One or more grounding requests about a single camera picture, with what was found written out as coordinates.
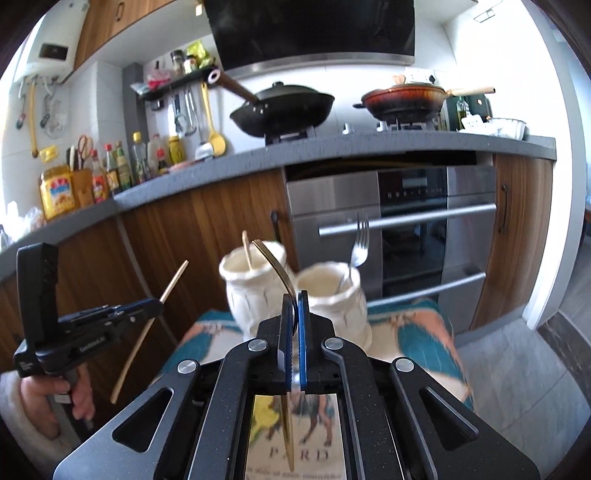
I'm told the cream ceramic double utensil holder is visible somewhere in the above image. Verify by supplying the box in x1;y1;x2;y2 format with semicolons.
218;244;374;354

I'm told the hanging metal peeler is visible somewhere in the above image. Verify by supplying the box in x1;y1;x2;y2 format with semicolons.
173;92;186;137

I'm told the yellow jar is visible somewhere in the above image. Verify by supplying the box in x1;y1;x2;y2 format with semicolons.
39;166;76;221

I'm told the dark green appliance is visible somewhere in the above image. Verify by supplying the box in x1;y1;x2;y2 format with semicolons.
444;95;493;132

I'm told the silver fork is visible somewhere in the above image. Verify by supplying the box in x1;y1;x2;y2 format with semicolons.
335;211;371;292

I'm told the clear yellow-capped oil bottle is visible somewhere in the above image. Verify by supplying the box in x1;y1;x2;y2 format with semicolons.
131;132;147;184

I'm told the wooden upper cabinet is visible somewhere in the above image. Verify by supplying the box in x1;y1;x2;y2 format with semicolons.
74;0;178;71

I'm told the black range hood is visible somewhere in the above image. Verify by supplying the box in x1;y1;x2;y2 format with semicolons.
203;0;416;75

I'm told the red-capped sauce bottle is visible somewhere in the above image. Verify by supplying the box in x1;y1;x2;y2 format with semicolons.
91;150;110;204

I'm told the hanging metal ladle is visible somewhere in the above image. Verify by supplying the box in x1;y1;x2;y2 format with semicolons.
185;89;200;137

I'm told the white dish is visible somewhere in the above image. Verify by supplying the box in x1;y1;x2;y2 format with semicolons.
488;117;528;140

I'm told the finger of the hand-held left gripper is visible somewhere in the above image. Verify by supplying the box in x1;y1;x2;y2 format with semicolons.
111;312;163;330
95;298;161;317

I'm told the wooden lower cabinet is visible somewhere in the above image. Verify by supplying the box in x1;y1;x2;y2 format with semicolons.
0;168;289;384

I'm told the yellow-green snack bag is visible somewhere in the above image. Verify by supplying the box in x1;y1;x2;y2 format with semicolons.
187;41;216;70

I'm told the yellow spatula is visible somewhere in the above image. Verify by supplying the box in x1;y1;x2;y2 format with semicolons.
200;80;227;155

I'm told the green-label sauce bottle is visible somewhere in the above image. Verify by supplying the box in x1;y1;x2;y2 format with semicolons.
115;141;133;190

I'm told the black wok with wooden handle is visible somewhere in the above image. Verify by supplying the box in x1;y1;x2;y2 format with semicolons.
208;69;335;138

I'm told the clear plastic bag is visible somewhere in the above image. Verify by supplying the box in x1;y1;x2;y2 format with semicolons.
0;200;48;243

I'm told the black wall shelf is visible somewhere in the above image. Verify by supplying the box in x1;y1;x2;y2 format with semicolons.
130;69;218;101

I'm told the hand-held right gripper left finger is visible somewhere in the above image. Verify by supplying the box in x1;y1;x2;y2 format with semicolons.
53;291;298;480

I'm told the red pan with wooden handle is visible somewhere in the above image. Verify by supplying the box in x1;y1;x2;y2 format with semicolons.
353;82;496;121

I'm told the dark soy sauce bottle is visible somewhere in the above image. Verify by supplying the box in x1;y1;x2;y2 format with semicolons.
105;144;122;195

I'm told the large oil jug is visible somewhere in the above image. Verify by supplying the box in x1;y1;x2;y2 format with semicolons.
147;135;168;178

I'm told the wooden knife block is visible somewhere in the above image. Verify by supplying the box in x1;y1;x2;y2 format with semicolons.
69;168;95;208

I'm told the wooden cabinet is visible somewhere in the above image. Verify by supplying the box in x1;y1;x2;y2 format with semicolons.
0;168;289;384
74;0;178;71

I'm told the stainless steel built-in oven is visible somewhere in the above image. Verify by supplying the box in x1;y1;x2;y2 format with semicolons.
284;164;497;301

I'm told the wall socket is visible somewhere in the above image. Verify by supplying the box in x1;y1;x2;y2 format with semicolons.
394;71;437;86

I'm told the person's left hand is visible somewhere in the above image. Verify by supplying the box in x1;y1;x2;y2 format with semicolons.
21;368;96;430

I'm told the wooden lower cabinet door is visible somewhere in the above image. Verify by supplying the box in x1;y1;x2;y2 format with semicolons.
471;154;554;330

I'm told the white water heater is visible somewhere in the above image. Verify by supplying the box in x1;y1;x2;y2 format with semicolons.
14;28;79;84

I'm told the gold fork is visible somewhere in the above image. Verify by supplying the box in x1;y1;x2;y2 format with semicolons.
252;239;297;462

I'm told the person's left forearm white sleeve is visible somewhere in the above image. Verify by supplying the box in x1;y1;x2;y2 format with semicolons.
0;369;93;469

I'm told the printed horse table mat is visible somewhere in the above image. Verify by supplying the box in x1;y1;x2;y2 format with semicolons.
175;298;474;480

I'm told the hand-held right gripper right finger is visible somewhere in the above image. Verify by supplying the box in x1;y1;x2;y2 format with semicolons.
298;290;540;480

